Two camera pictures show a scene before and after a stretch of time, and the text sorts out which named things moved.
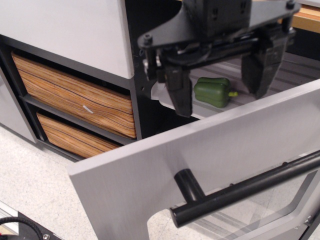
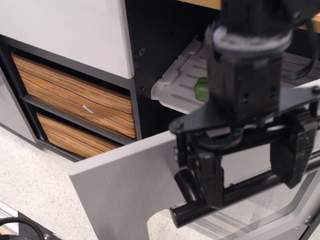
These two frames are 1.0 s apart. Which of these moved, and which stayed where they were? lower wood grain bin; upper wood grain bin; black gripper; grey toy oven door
Moved: black gripper
Stayed: upper wood grain bin; grey toy oven door; lower wood grain bin
